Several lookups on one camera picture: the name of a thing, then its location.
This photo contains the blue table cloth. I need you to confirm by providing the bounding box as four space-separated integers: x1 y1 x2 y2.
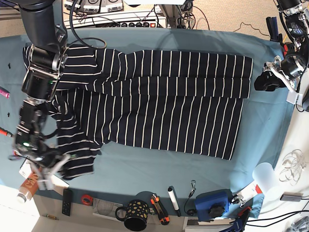
0 27 300 218

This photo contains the black red clamp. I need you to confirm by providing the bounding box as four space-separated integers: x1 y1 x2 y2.
282 42 295 58

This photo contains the black remote control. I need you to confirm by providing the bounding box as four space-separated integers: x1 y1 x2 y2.
62 188 73 217

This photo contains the power strip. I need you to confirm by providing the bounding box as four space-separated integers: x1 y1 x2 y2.
102 19 167 28

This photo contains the white phone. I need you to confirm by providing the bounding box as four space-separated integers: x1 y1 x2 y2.
19 159 32 179

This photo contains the orange tape roll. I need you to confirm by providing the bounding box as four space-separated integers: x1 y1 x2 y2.
81 194 93 206

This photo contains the white marker pen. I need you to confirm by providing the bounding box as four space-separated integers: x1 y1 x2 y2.
168 187 181 217

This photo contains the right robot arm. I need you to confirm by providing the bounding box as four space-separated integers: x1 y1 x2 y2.
14 0 70 190

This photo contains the translucent plastic cup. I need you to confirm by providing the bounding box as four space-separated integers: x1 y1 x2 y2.
252 162 283 201

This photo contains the white cable bundle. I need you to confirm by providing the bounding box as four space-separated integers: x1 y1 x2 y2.
279 149 306 186

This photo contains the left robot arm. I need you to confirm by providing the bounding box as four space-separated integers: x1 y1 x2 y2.
254 0 309 111

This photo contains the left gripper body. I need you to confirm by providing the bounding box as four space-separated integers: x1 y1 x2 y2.
262 54 304 104

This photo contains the black lanyard with clip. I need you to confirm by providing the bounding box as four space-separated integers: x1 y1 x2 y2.
184 179 197 216

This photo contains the black yellow patterned mug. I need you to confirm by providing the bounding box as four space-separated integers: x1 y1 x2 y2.
115 200 149 232

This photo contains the blue handled clamp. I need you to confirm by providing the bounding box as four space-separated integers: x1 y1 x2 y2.
220 206 252 232

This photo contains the orange black utility knife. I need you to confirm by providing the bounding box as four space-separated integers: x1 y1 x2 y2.
150 193 170 226

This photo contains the navy white striped t-shirt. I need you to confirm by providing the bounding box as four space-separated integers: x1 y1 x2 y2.
22 44 254 180

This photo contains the orange drink bottle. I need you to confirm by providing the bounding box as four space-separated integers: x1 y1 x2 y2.
16 171 39 203

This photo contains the blue box with knob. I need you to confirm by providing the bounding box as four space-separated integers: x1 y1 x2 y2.
194 191 230 221

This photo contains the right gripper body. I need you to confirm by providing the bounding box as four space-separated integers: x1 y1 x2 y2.
26 148 76 190

